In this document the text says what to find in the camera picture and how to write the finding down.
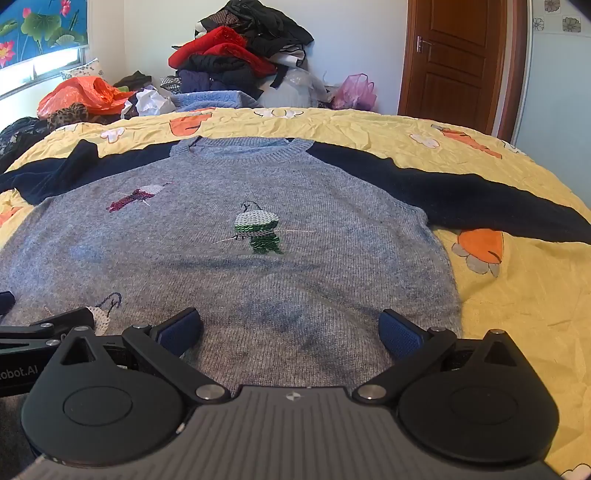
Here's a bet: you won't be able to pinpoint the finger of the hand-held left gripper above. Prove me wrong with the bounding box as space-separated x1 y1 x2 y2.
0 307 96 352

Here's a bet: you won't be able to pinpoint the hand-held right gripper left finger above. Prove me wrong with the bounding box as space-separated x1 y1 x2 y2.
59 308 232 407

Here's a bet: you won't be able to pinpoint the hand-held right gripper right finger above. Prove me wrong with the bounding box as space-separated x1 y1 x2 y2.
352 308 533 408

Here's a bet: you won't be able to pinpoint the grey sweater with navy sleeves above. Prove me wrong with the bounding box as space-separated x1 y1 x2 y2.
0 136 591 398

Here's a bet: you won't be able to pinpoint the yellow printed bed sheet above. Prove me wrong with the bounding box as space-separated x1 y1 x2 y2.
0 107 591 478

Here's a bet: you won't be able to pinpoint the black lace cloth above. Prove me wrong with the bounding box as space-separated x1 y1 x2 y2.
0 117 49 172

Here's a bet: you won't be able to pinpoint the leopard print cloth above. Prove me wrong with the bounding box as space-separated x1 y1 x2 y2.
46 103 91 131

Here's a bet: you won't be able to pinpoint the orange garment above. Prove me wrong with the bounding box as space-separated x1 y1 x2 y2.
37 76 138 119

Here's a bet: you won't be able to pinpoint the white crumpled bag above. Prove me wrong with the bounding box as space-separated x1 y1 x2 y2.
133 88 177 117

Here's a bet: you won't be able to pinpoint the light blue knitted garment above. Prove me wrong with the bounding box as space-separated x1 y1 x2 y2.
170 89 262 112

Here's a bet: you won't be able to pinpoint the pink plastic bag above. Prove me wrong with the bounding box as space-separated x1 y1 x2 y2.
329 73 378 112

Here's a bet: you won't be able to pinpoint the navy knitted garment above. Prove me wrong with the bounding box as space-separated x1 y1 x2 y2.
177 68 262 99

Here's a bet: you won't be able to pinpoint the dark green cloth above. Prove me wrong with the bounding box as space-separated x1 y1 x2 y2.
113 71 153 92

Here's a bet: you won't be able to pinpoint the floral pillow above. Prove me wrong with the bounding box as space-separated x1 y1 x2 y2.
60 58 110 82

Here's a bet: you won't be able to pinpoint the clear plastic bag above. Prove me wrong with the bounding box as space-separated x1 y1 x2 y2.
259 68 331 110

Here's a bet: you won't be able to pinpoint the brown wooden door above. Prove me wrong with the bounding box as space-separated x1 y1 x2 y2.
398 0 508 134

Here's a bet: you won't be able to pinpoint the red garment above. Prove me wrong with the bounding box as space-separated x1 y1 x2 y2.
168 26 278 78

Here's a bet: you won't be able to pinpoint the lotus flower window blind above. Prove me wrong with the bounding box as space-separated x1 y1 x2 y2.
0 0 89 71

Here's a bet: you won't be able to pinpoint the black jacket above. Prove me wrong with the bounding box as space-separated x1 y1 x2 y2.
198 0 315 57

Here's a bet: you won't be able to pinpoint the window frame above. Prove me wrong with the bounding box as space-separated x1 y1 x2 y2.
0 45 86 100

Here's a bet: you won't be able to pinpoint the brown door frame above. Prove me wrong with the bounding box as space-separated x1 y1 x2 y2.
496 0 530 141

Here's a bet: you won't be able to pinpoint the flower wall stickers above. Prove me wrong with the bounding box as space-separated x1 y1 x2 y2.
531 0 583 34

